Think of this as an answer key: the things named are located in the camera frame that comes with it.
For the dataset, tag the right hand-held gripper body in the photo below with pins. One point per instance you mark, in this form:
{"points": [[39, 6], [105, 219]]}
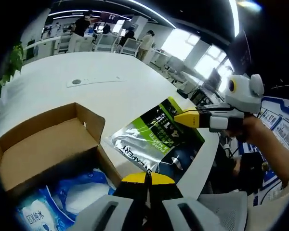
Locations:
{"points": [[245, 96]]}

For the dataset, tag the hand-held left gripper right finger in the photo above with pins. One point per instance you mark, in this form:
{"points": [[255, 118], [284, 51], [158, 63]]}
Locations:
{"points": [[173, 209]]}

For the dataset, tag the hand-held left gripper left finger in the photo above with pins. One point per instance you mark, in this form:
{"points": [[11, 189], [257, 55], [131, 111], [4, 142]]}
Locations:
{"points": [[125, 207]]}

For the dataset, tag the blue white tissue packet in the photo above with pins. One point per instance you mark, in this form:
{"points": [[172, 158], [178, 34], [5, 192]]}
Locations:
{"points": [[86, 195]]}

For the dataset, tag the green silver foil bag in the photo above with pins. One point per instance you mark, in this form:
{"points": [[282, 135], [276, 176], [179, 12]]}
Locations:
{"points": [[147, 134]]}

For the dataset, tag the blue wet wipes packet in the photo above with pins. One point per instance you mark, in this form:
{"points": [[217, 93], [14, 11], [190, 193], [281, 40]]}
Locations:
{"points": [[38, 216]]}

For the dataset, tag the brown cardboard shoe box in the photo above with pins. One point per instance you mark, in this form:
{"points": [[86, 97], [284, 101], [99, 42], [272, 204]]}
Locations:
{"points": [[38, 156]]}

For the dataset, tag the person's right hand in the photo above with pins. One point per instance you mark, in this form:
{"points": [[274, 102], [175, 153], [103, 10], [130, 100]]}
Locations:
{"points": [[249, 128]]}

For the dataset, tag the desk computer monitor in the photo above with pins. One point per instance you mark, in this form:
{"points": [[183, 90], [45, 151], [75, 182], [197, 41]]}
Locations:
{"points": [[213, 80]]}

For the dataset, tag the grey mesh office chair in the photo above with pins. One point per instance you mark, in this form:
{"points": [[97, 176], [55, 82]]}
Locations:
{"points": [[226, 211]]}

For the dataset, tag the straight ceiling light strip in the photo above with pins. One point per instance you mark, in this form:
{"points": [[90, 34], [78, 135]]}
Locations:
{"points": [[234, 16]]}

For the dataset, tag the person in white shirt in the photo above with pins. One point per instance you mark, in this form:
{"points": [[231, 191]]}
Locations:
{"points": [[274, 207]]}

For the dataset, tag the white mesh background chair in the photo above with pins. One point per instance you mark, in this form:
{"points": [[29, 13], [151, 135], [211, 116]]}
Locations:
{"points": [[106, 43], [131, 47]]}

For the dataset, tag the potted green plant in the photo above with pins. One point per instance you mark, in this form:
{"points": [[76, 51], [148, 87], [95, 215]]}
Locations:
{"points": [[13, 62]]}

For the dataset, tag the blue wall poster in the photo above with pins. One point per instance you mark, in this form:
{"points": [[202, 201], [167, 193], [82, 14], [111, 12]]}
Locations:
{"points": [[281, 125]]}

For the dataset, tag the dark red wall display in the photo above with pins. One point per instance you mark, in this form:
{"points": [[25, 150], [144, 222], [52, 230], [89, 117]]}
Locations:
{"points": [[109, 17]]}

